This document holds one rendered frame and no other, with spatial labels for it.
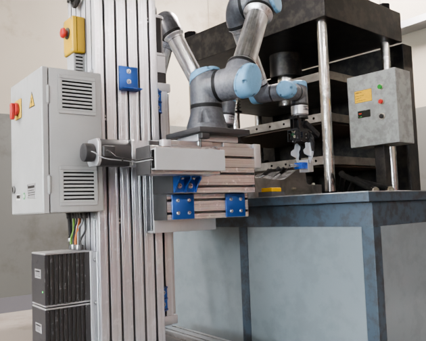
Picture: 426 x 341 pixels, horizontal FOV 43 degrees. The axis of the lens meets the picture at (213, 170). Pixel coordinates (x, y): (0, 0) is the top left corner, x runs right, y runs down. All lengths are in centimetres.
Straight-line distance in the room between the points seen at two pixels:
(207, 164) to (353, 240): 66
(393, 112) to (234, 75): 133
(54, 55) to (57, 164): 328
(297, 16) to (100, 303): 208
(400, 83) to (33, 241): 313
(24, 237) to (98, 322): 285
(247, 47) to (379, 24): 177
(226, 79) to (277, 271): 86
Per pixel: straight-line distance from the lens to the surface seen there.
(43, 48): 501
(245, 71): 188
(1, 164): 470
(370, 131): 309
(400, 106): 305
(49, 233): 479
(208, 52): 382
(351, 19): 341
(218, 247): 257
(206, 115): 194
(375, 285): 205
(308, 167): 239
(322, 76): 316
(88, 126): 185
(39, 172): 180
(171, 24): 248
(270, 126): 347
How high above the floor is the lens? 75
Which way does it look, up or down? 4 degrees up
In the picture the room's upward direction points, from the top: 2 degrees counter-clockwise
